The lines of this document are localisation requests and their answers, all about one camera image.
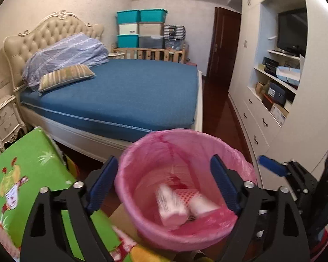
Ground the teal storage box upper right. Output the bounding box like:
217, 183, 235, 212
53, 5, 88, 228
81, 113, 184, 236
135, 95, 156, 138
140, 8, 167, 23

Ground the dark red door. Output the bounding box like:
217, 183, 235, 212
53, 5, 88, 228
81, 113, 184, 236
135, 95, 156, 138
207, 7, 241, 86

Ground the white foam block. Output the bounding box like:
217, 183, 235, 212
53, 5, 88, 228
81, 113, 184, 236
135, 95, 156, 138
156, 184, 189, 228

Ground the white storage box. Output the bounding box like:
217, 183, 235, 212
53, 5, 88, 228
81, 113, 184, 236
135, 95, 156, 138
118, 22, 138, 35

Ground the striped pillow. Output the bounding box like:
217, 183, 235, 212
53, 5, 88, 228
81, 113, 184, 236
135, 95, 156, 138
38, 64, 95, 93

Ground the green cartoon tablecloth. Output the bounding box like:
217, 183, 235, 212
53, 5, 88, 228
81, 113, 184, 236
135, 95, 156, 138
0, 128, 166, 261

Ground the bed with blue sheet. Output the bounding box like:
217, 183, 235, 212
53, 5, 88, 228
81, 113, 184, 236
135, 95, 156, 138
20, 59, 202, 162

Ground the beige storage box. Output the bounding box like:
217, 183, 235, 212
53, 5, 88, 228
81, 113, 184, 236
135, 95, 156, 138
138, 22, 164, 36

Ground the checkered bag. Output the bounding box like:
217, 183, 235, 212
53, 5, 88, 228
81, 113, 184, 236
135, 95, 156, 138
163, 24, 186, 40

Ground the wooden crib rail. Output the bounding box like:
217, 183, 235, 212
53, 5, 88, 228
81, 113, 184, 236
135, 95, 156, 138
111, 47, 186, 64

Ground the grey clear storage box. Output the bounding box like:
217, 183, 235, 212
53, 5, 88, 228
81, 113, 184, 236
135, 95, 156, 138
138, 36, 164, 49

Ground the white nightstand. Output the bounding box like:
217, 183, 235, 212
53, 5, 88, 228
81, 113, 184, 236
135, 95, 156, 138
0, 95, 27, 154

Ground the white wall cabinet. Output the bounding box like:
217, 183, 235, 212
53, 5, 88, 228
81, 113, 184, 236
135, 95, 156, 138
229, 0, 328, 189

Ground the beige tufted headboard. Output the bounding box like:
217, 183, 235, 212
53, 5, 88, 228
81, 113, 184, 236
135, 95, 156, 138
3, 10, 104, 92

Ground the small white foam piece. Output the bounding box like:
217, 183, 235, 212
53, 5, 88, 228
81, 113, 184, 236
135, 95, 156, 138
188, 193, 220, 218

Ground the teal storage box upper left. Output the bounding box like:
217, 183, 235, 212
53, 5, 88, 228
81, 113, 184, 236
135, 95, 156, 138
116, 10, 140, 24

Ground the pink lined trash bin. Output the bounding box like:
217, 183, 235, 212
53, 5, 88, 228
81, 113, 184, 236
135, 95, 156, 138
115, 129, 256, 252

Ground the teal storage box lower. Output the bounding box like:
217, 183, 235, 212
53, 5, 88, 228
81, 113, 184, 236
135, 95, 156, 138
117, 34, 138, 48

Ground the teal storage box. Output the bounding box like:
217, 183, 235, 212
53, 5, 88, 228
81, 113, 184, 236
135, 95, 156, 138
116, 10, 140, 24
140, 8, 167, 23
117, 34, 138, 48

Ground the black television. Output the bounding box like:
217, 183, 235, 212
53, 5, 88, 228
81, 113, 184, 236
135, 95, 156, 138
277, 8, 307, 57

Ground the blue folded duvet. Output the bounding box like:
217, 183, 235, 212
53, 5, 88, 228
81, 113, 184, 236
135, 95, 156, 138
22, 33, 109, 91

